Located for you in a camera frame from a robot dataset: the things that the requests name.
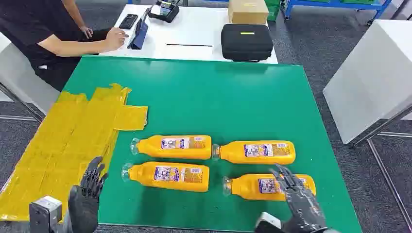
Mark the white side table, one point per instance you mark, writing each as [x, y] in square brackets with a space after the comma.
[370, 80]

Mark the black zip case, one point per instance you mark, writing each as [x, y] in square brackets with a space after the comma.
[246, 41]

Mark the black smartphone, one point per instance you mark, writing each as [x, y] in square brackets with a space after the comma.
[128, 21]

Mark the green table mat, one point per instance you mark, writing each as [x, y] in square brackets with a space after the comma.
[212, 122]

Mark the brown cardboard box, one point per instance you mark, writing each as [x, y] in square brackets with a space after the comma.
[248, 11]

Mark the orange drink bottle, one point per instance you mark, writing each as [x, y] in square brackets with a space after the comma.
[251, 187]
[175, 147]
[167, 176]
[257, 152]

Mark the green crate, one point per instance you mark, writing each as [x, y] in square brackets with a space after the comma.
[273, 9]

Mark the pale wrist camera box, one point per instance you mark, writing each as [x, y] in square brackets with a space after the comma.
[268, 224]
[45, 214]

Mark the blue tablet stand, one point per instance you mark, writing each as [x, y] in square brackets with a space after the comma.
[139, 32]

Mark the white seat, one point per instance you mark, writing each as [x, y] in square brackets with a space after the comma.
[22, 77]

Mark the blue cart frame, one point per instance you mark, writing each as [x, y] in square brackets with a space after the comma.
[334, 6]

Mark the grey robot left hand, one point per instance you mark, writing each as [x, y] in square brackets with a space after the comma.
[84, 202]

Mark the black handheld device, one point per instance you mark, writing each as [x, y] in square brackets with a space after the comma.
[164, 11]

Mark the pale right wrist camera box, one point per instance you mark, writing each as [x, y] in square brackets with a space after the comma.
[268, 224]

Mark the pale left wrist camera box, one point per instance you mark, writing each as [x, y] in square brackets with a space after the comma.
[45, 214]

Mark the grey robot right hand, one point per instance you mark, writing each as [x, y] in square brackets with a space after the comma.
[302, 205]

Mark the person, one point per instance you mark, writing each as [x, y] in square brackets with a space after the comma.
[42, 35]

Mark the yellow taped sheet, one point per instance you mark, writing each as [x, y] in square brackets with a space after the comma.
[61, 151]

